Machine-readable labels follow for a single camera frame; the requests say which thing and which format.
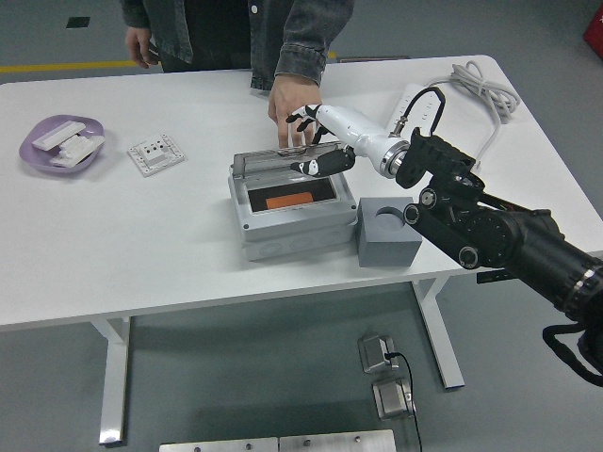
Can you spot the person's right hand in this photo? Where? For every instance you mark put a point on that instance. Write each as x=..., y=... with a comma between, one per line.
x=140, y=44

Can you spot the person's left hand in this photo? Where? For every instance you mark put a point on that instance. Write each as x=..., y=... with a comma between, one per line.
x=287, y=96

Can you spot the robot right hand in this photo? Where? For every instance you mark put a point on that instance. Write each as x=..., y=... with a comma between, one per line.
x=353, y=129

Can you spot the orange cylinder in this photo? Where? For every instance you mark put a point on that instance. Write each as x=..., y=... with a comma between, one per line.
x=289, y=200

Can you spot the grey junction box with lid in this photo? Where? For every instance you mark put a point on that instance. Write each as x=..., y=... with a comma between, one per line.
x=292, y=226

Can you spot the person's left forearm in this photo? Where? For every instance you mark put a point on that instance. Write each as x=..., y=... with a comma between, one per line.
x=311, y=42

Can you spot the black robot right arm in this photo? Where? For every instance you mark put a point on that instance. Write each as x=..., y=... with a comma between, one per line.
x=494, y=235

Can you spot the grey cube with round hole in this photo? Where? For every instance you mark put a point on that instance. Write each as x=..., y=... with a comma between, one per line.
x=386, y=249

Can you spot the white power strip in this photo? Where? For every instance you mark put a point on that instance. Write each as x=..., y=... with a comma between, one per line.
x=424, y=112

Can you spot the person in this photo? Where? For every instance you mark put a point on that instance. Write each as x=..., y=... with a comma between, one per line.
x=212, y=33

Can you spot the white plastic clip piece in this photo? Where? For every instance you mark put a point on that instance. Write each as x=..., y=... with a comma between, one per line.
x=77, y=146
x=66, y=161

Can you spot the long white plastic bar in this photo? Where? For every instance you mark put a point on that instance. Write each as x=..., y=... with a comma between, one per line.
x=56, y=134

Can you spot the purple plate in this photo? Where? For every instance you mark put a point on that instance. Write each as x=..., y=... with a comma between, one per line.
x=35, y=160

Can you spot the white table leg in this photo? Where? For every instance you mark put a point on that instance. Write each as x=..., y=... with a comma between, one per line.
x=115, y=376
x=445, y=348

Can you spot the red object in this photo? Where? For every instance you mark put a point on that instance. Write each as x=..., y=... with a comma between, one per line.
x=594, y=28

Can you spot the metal plate with screws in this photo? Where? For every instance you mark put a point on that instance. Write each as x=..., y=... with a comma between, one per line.
x=334, y=442
x=216, y=446

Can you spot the white wall socket panel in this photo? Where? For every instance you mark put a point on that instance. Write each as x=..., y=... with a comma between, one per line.
x=155, y=153

